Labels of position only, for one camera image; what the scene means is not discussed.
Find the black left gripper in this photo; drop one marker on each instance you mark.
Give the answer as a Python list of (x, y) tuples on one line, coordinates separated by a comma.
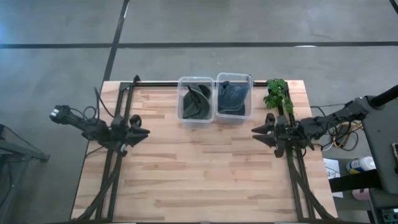
[(119, 133)]

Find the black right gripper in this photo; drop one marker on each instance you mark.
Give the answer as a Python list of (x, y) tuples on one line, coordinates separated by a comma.
[(286, 132)]

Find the clear plastic bin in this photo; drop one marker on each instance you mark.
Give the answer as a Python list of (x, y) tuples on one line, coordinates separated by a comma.
[(233, 119), (196, 124)]

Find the navy blue hat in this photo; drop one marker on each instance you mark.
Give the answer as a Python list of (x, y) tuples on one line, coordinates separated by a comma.
[(231, 110)]

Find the denim blue hat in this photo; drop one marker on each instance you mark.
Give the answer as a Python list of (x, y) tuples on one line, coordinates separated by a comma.
[(237, 93)]

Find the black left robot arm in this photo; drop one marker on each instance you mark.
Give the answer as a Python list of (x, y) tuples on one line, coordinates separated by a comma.
[(87, 126)]

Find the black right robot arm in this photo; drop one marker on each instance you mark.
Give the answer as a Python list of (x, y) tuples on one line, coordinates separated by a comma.
[(329, 119)]

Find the green plant in white pot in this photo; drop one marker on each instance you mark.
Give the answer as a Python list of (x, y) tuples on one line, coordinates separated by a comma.
[(276, 93)]

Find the white paper sheet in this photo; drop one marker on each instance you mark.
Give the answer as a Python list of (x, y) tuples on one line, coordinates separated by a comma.
[(331, 168)]

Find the grey metal side table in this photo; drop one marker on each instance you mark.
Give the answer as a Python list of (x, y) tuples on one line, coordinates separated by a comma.
[(31, 155)]

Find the pink object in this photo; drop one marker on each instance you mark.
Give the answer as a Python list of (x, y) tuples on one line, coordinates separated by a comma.
[(360, 194)]

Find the grey equipment cart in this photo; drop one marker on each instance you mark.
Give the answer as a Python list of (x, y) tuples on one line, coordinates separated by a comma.
[(379, 140)]

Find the black pole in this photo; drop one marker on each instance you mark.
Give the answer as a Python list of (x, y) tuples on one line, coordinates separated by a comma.
[(385, 97)]

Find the black aluminium table frame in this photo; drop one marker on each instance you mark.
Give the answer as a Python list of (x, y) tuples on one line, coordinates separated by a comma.
[(155, 84)]

